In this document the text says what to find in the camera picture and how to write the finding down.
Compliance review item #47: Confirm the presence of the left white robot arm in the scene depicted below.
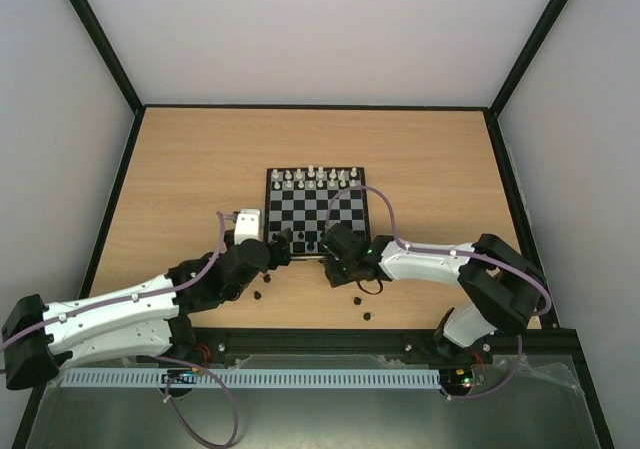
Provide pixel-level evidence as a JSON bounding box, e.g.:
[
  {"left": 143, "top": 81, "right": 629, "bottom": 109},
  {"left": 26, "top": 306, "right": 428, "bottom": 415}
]
[{"left": 1, "top": 230, "right": 291, "bottom": 390}]

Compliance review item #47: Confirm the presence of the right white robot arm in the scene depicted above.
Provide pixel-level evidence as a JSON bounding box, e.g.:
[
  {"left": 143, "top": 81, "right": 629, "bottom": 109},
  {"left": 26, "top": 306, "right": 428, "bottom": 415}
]
[{"left": 320, "top": 223, "right": 552, "bottom": 361}]

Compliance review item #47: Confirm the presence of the black and silver chessboard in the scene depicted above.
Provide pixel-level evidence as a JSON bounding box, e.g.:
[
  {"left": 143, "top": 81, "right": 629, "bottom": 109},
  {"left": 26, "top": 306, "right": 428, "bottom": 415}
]
[{"left": 263, "top": 166, "right": 370, "bottom": 259}]

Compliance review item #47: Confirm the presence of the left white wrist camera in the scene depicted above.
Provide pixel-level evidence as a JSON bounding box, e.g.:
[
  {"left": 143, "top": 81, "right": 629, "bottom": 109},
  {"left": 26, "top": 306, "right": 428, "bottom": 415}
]
[{"left": 233, "top": 208, "right": 262, "bottom": 245}]

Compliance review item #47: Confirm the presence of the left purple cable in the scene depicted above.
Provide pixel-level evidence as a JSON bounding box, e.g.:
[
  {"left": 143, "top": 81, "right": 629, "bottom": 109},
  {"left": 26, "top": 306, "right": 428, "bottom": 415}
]
[{"left": 0, "top": 210, "right": 241, "bottom": 445}]

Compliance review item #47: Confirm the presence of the purple cable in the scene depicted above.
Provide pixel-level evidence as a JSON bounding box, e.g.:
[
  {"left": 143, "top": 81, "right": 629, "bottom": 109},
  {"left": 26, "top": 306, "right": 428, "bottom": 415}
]
[
  {"left": 0, "top": 210, "right": 241, "bottom": 445},
  {"left": 323, "top": 184, "right": 554, "bottom": 401}
]

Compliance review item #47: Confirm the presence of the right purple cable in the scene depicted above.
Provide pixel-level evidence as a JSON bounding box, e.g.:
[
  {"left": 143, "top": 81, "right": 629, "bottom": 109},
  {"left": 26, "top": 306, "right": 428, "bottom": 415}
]
[{"left": 323, "top": 184, "right": 554, "bottom": 401}]

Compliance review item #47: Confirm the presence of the light blue cable duct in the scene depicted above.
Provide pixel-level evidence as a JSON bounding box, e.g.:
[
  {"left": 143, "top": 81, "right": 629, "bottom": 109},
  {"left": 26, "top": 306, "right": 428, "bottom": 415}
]
[{"left": 60, "top": 368, "right": 441, "bottom": 390}]

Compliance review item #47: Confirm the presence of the black aluminium frame rail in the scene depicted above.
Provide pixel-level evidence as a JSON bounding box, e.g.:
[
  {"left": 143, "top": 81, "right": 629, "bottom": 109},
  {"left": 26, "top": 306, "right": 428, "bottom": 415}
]
[{"left": 134, "top": 326, "right": 581, "bottom": 365}]

